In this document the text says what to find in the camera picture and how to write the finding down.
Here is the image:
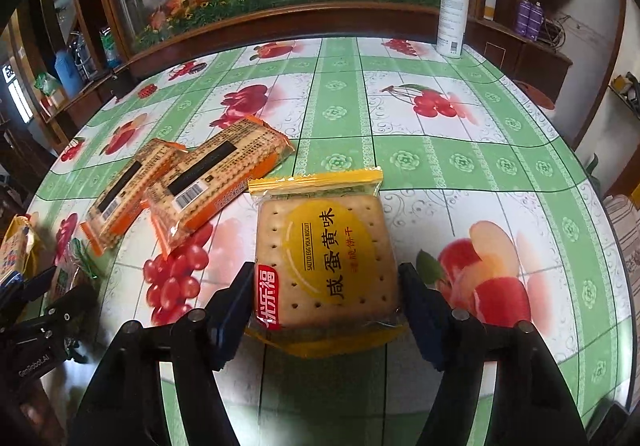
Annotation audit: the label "blue red biscuit pack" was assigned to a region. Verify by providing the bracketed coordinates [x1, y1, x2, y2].
[1, 214, 40, 288]

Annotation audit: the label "yellow egg yolk biscuit pack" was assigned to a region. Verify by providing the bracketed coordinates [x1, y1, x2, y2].
[246, 168, 408, 358]

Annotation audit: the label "round green biscuit pack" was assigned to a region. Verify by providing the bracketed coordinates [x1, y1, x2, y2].
[44, 237, 102, 306]

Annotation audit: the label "orange biscuit pack back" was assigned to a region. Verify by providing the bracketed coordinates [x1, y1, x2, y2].
[80, 138, 188, 256]

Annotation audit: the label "orange biscuit pack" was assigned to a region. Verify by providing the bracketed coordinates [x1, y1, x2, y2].
[142, 116, 294, 256]
[80, 138, 188, 256]

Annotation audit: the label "fruit pattern green tablecloth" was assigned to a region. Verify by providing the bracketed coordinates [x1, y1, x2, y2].
[29, 38, 636, 445]

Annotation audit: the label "blue thermos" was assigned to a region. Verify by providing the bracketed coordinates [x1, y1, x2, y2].
[54, 50, 84, 99]

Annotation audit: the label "purple bottles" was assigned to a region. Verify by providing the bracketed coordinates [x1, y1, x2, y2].
[514, 0, 544, 41]

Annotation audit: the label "white spray bottle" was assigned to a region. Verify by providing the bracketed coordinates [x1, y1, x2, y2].
[436, 0, 469, 58]

